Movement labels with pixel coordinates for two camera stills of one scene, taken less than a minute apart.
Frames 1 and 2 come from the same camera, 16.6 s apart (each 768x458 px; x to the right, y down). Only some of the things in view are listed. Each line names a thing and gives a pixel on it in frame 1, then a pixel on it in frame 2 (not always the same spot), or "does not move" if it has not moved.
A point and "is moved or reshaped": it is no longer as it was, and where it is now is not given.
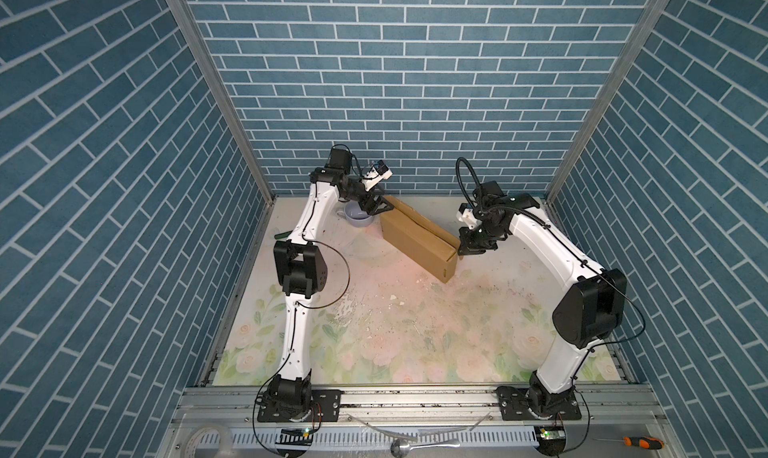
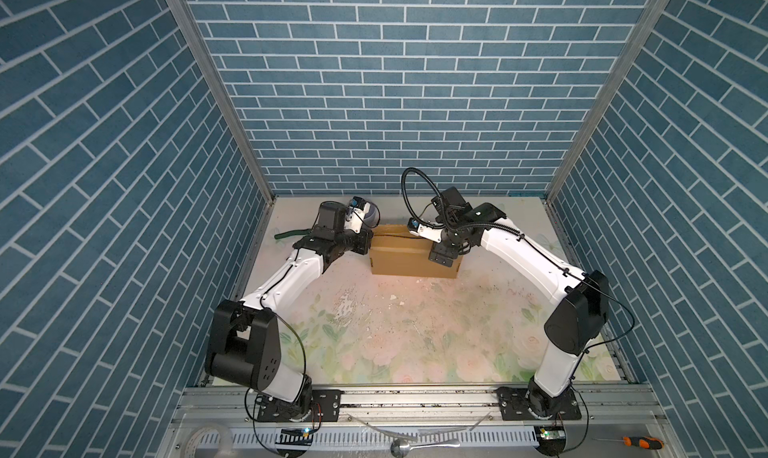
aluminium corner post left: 185,13 does not move
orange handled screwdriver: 642,442 does not move
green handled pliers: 282,236 does not move
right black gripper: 465,246 -> 445,252
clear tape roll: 225,448 does not move
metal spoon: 400,449 does not move
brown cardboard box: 430,247 is moved or reshaped
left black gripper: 370,207 -> 363,237
